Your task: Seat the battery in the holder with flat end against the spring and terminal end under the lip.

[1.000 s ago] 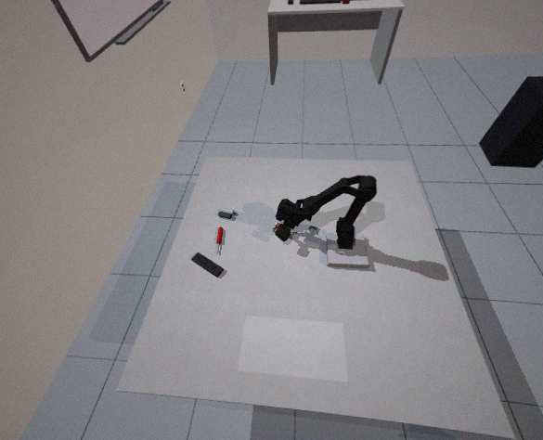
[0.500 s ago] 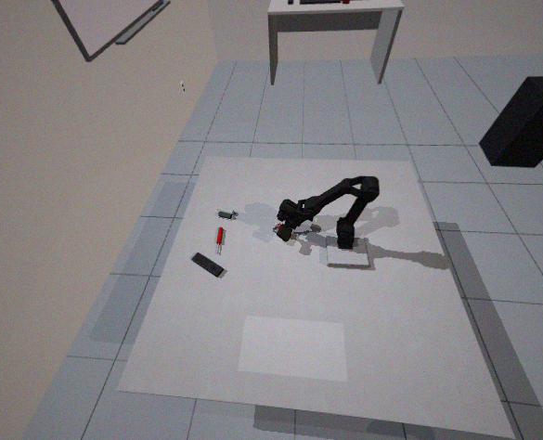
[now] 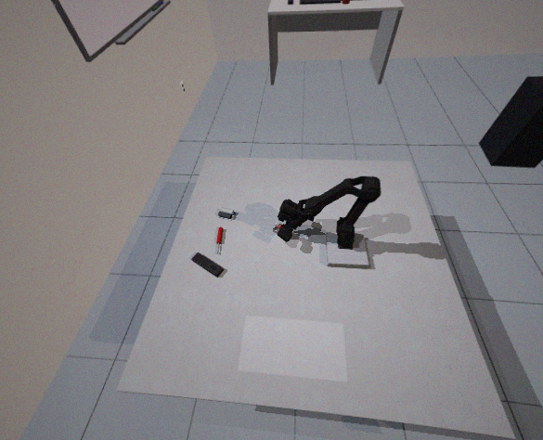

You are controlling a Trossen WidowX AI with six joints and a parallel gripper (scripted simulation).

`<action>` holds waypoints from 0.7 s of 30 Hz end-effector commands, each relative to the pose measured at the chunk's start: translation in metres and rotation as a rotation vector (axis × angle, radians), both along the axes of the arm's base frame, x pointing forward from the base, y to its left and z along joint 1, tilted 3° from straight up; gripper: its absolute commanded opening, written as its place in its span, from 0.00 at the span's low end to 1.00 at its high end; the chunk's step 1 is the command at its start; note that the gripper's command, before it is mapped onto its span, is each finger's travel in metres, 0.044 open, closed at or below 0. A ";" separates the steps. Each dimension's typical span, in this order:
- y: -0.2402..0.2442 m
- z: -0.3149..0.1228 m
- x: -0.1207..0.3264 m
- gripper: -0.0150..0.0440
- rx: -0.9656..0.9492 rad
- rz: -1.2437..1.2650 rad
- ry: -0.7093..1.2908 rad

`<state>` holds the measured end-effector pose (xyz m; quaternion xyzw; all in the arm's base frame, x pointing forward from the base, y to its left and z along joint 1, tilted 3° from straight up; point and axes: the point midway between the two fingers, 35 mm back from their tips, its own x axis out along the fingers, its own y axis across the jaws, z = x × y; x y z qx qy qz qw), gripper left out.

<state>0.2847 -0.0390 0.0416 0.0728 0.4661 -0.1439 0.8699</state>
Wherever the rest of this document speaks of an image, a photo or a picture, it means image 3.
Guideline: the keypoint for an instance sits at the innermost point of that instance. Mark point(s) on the red screwdriver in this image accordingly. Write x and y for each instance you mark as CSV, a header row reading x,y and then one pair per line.
x,y
219,237

